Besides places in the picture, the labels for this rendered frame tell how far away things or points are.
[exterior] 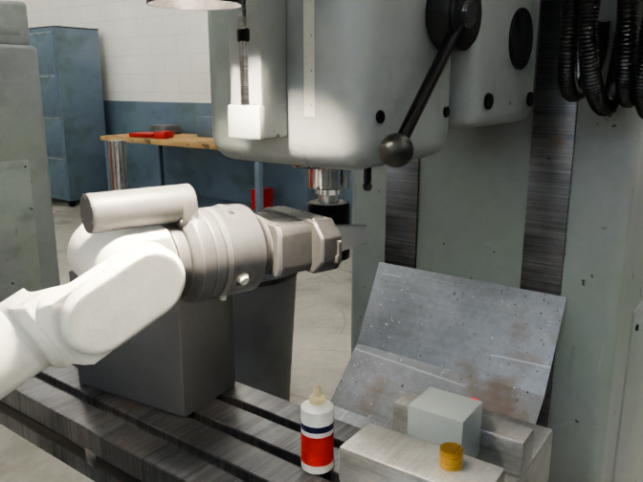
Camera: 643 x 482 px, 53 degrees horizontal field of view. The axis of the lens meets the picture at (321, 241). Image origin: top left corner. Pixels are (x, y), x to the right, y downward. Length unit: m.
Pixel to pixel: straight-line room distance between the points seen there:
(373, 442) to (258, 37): 0.40
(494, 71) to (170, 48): 6.70
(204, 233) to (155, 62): 7.01
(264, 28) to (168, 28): 6.81
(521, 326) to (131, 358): 0.58
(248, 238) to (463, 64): 0.30
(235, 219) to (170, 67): 6.79
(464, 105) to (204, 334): 0.49
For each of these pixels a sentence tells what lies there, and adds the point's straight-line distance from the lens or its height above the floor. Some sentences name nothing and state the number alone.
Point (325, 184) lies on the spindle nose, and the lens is 0.68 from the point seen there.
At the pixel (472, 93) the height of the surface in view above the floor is 1.38.
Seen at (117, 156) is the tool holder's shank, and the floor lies 1.29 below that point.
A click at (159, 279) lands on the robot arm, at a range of 0.55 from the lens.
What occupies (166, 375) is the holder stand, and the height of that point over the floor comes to 0.99.
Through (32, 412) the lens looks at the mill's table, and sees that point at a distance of 1.10.
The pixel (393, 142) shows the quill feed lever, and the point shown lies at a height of 1.34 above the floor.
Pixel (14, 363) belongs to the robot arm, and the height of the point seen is 1.18.
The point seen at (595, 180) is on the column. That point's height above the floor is 1.26.
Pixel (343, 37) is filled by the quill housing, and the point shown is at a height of 1.43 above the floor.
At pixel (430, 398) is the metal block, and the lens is 0.70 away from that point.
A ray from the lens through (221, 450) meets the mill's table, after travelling 0.88.
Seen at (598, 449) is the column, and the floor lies 0.86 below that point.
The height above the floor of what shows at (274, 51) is 1.42.
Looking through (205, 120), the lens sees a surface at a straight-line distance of 6.52.
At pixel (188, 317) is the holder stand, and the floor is 1.07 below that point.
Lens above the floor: 1.39
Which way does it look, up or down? 14 degrees down
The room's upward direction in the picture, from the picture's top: straight up
